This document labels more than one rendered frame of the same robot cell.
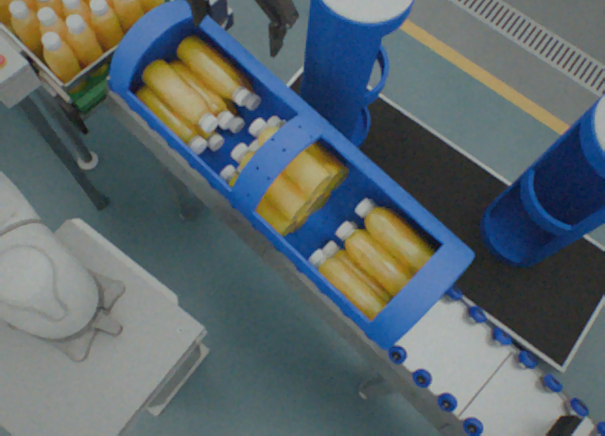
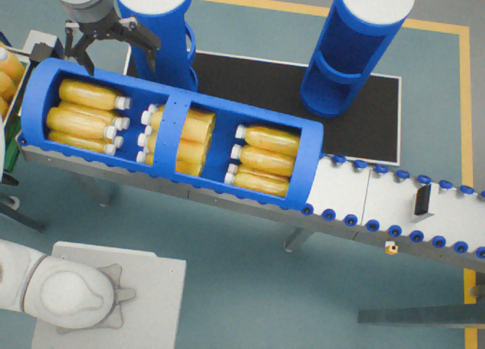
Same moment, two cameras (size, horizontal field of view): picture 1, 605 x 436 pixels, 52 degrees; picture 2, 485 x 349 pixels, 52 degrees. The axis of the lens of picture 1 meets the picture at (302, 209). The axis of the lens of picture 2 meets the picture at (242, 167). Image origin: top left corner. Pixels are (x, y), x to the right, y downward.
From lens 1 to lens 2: 0.24 m
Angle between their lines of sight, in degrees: 10
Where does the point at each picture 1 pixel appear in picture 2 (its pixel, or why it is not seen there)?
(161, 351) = (167, 290)
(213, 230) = (130, 202)
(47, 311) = (92, 305)
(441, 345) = (328, 189)
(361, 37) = (170, 21)
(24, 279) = (67, 294)
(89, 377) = (133, 333)
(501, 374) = (372, 186)
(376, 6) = not seen: outside the picture
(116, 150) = (28, 185)
